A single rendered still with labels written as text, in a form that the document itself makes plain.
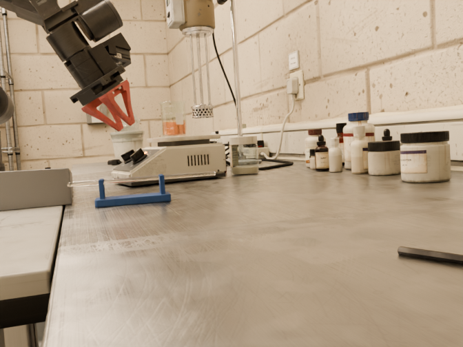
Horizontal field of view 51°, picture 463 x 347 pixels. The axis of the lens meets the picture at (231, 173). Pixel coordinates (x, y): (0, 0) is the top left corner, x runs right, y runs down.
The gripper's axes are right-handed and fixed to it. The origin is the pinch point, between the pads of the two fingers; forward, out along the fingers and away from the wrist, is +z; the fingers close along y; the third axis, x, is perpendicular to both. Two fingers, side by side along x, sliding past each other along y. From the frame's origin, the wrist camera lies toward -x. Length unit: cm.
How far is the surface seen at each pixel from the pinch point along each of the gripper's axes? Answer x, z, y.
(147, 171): 4.0, 9.2, -2.2
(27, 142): -119, 2, 220
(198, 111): -43.6, 13.4, 20.1
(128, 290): 48, 1, -47
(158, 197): 20.9, 7.5, -20.7
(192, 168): -2.9, 14.0, -5.6
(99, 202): 25.6, 3.7, -15.9
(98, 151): -144, 32, 198
